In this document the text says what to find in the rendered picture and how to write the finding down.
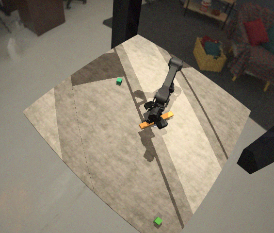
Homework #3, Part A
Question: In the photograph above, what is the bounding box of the small green block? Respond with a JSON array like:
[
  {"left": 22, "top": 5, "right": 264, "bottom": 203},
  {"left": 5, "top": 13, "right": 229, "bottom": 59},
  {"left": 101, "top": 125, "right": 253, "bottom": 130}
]
[
  {"left": 154, "top": 217, "right": 162, "bottom": 225},
  {"left": 116, "top": 78, "right": 122, "bottom": 85}
]

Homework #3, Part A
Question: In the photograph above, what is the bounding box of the orange bar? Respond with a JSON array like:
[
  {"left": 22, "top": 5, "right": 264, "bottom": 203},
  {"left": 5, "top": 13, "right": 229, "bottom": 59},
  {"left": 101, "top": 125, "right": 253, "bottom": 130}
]
[{"left": 139, "top": 111, "right": 174, "bottom": 130}]

